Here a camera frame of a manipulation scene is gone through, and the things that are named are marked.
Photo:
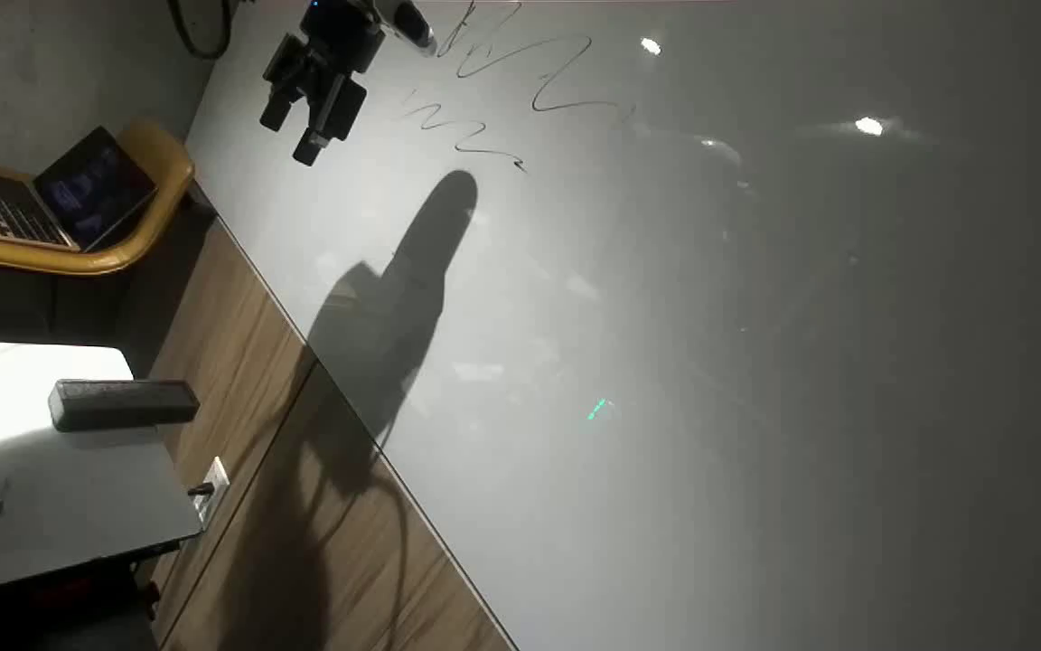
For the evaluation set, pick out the open laptop computer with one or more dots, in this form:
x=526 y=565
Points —
x=73 y=195

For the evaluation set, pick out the round wooden table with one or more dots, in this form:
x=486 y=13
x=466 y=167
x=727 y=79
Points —
x=162 y=166

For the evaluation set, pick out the white flat table board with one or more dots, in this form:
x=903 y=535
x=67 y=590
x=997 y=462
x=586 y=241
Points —
x=73 y=507

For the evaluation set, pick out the large glass whiteboard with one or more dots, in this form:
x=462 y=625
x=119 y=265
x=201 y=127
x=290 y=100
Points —
x=690 y=365

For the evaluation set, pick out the white wall outlet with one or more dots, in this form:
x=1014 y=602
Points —
x=216 y=479

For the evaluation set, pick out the black whiteboard eraser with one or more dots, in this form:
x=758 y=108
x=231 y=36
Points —
x=123 y=403

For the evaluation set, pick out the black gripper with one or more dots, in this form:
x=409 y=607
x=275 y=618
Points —
x=339 y=38

